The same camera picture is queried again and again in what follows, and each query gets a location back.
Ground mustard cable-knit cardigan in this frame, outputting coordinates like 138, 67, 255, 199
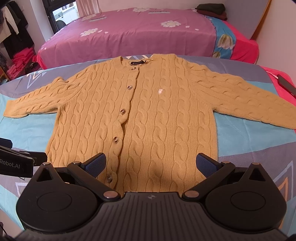
4, 54, 295, 193

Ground pink clothes pile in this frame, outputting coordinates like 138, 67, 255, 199
6, 47, 41, 80

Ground hanging dark clothes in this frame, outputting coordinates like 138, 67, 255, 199
1, 1, 35, 59

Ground dark folded clothes pile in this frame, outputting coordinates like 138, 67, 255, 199
195, 3, 227, 21

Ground blue grey patterned bedsheet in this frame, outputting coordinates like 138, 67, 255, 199
1, 56, 295, 235

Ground black phone on bed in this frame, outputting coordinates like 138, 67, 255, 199
277, 75, 296, 97

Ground purple floral quilt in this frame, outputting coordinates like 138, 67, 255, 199
37, 8, 259, 69

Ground grey leaning board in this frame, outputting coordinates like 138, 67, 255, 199
225, 0, 270, 39

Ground window with dark frame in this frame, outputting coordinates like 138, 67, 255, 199
42, 0, 79, 33

